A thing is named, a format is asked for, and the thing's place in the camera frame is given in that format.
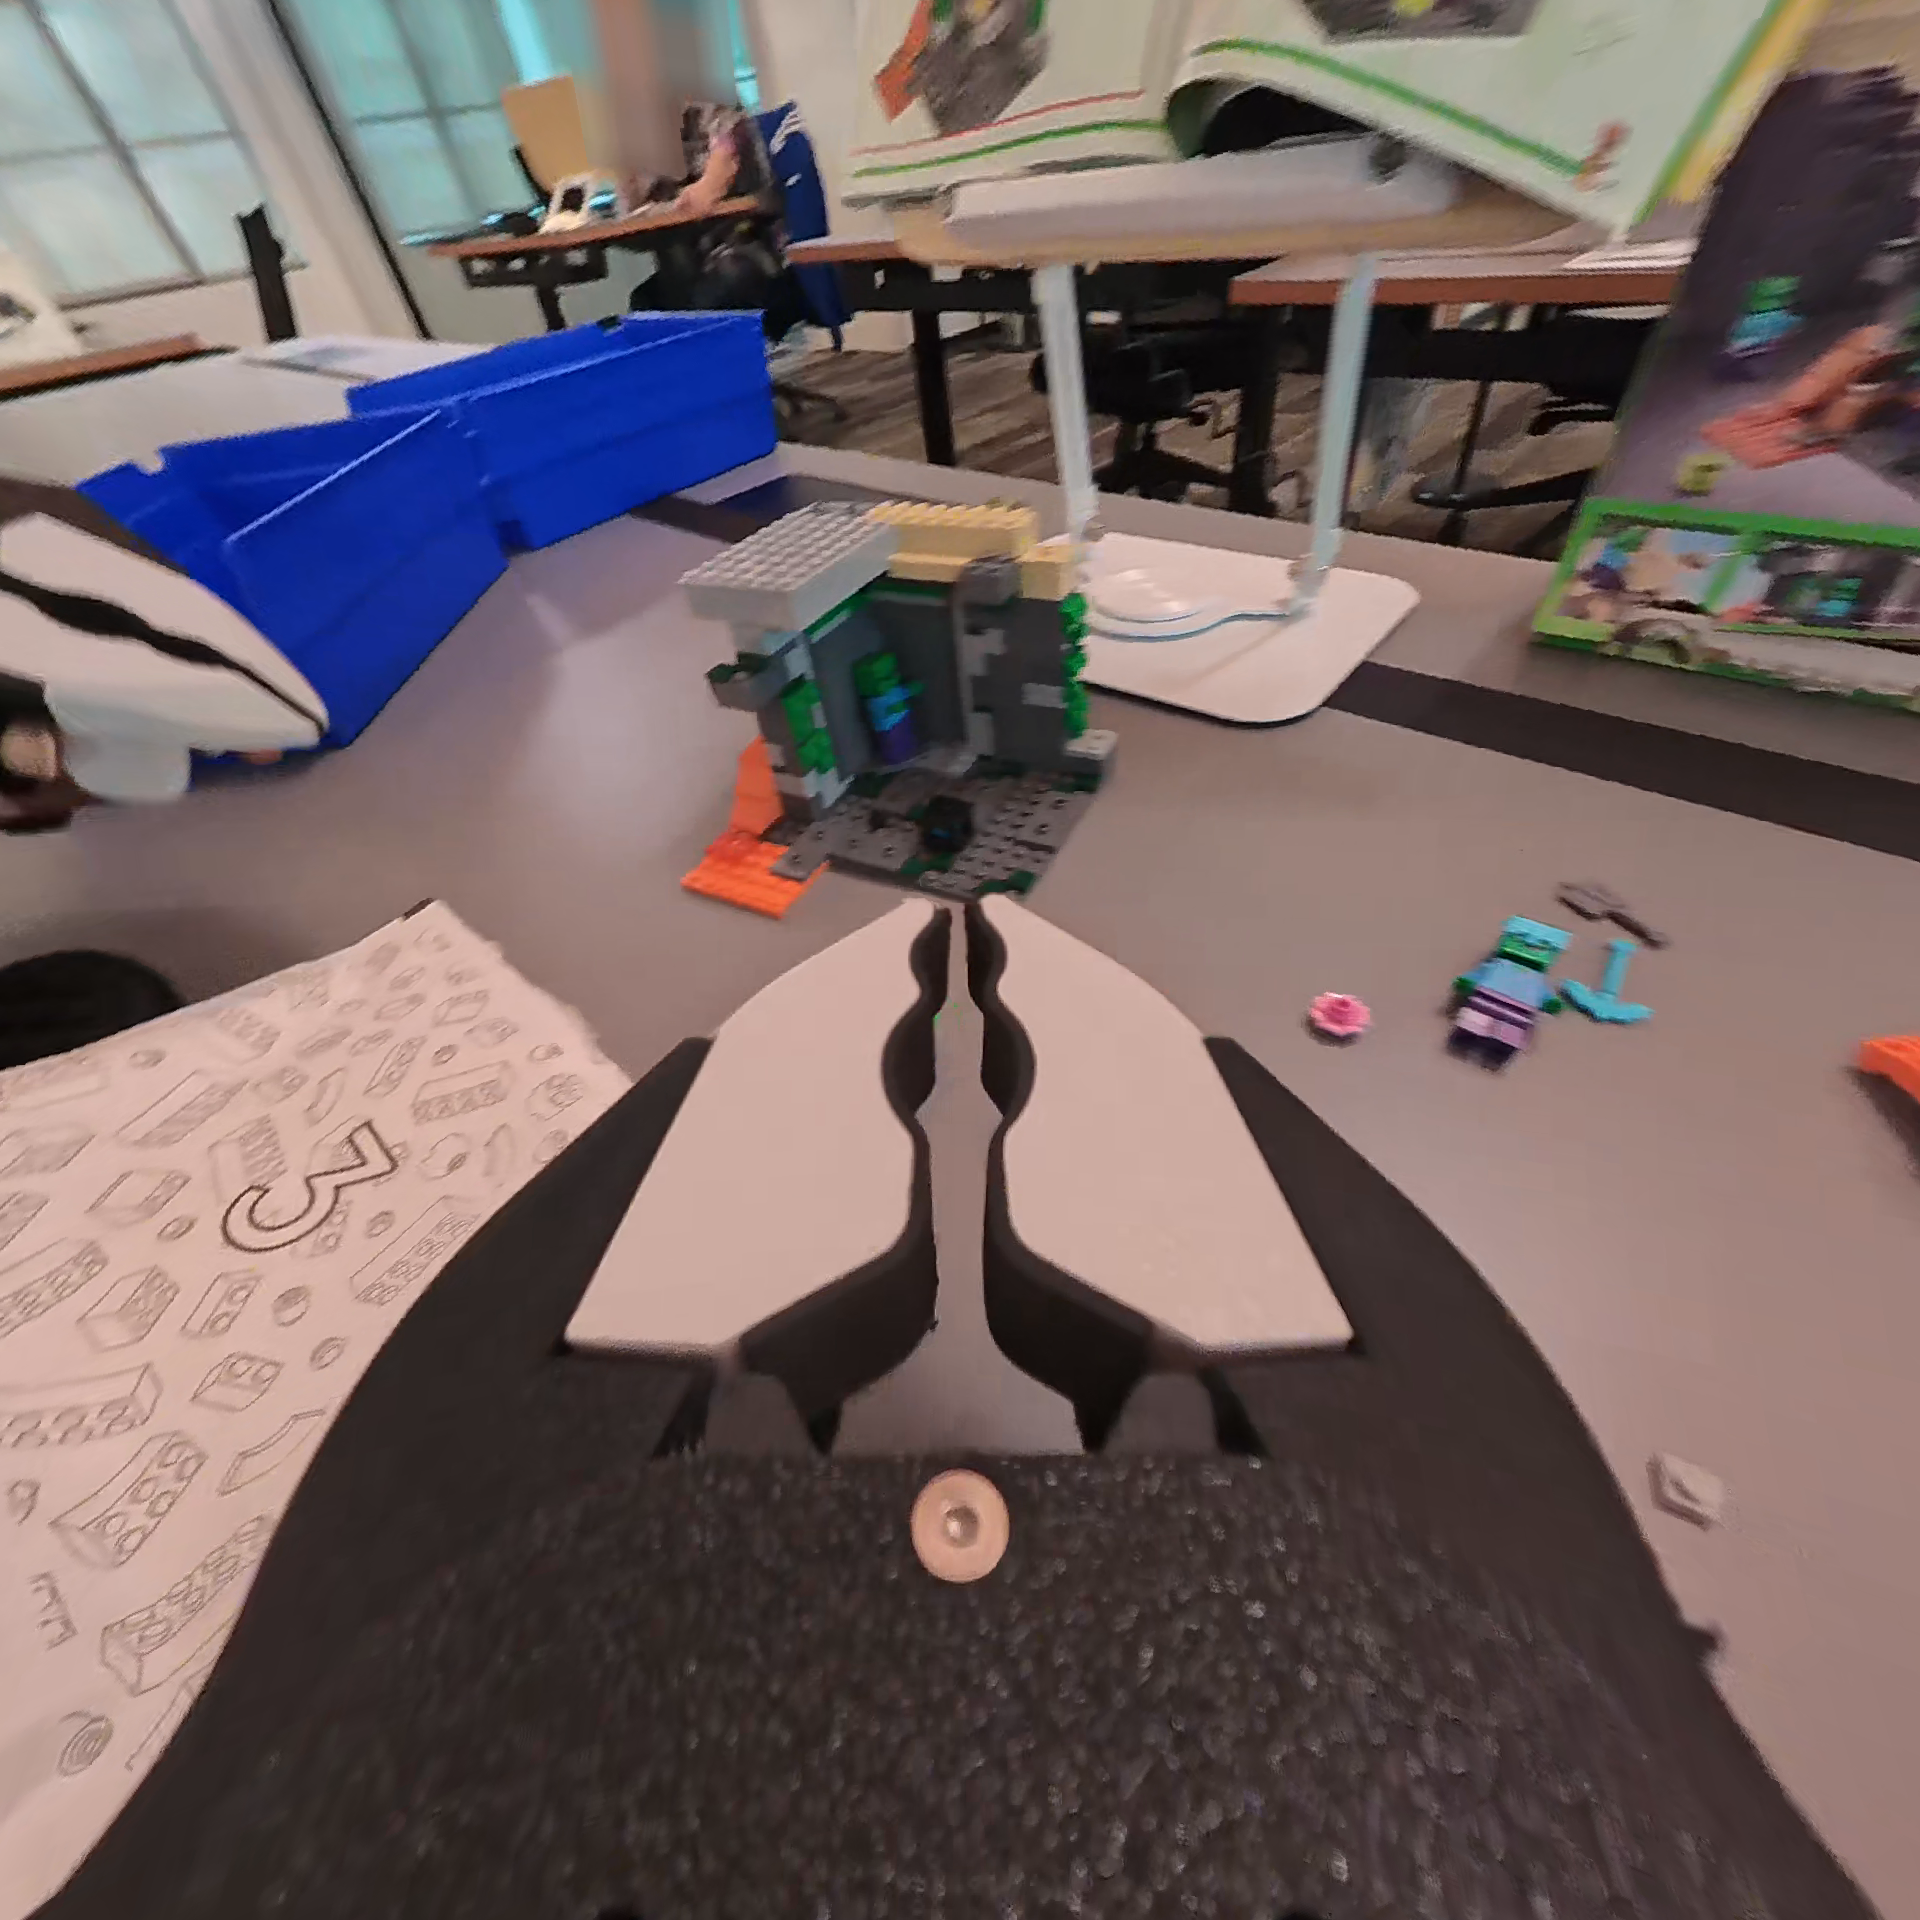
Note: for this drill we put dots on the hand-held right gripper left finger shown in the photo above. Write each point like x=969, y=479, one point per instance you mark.
x=751, y=1185

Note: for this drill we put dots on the grey toy shovel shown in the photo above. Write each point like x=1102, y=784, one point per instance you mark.
x=1605, y=912

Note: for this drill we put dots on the large white printed paper bag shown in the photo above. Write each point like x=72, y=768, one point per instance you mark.
x=224, y=1276

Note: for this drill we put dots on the grey desk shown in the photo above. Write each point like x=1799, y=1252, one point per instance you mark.
x=524, y=780

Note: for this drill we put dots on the orange block toy creature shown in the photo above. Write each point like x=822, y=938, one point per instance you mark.
x=1894, y=1065

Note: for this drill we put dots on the green toy box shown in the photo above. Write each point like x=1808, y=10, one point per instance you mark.
x=1770, y=451

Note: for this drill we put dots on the instruction booklet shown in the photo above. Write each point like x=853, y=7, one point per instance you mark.
x=1050, y=106

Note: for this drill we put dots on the grey toy brick building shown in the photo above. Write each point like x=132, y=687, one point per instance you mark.
x=930, y=721

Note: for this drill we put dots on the person's left hand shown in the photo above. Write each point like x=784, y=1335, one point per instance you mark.
x=37, y=772

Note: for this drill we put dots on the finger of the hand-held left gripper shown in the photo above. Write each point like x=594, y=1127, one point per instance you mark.
x=149, y=691
x=135, y=586

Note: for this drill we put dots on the light blue toy tool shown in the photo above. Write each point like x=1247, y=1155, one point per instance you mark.
x=1605, y=991

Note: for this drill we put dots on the small grey block piece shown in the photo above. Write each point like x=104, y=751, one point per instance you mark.
x=1688, y=1490

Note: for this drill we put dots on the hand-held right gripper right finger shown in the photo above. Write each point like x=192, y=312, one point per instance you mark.
x=1170, y=1185

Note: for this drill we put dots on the black office chair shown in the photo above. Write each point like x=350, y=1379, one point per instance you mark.
x=1170, y=390

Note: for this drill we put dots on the zombie toy figure teal helmet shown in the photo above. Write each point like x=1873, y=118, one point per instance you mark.
x=1501, y=991

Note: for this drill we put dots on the white book stand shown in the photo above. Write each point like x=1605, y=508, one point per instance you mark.
x=1277, y=646

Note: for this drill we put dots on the plain zombie toy figure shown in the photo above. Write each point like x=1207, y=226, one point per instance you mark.
x=889, y=704

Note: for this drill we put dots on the wooden table black legs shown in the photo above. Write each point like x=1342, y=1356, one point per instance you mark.
x=901, y=264
x=599, y=240

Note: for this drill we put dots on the pink flower piece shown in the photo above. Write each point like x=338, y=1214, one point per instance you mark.
x=1341, y=1016

